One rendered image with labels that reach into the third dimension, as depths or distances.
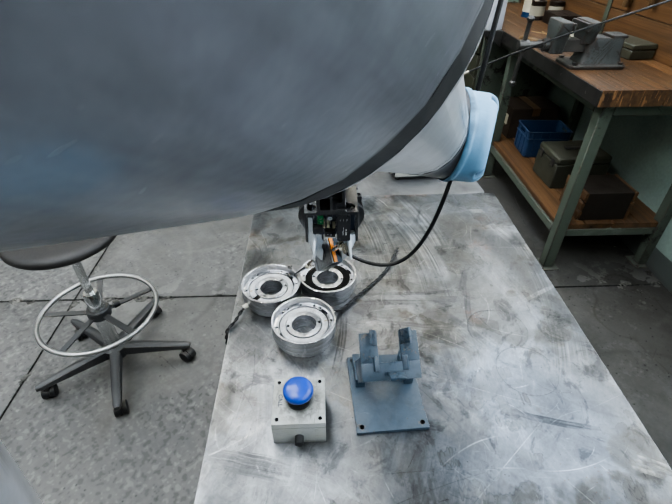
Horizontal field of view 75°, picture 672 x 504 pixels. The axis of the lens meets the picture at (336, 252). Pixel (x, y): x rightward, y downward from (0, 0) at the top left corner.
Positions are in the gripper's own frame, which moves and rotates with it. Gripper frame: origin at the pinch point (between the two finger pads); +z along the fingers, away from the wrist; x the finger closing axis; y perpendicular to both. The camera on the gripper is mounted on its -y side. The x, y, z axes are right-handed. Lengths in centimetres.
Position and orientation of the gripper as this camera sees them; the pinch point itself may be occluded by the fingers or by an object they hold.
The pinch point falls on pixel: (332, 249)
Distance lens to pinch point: 70.6
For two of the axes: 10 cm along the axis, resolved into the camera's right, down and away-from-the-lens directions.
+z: 0.1, 7.0, 7.1
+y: 0.2, 7.1, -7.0
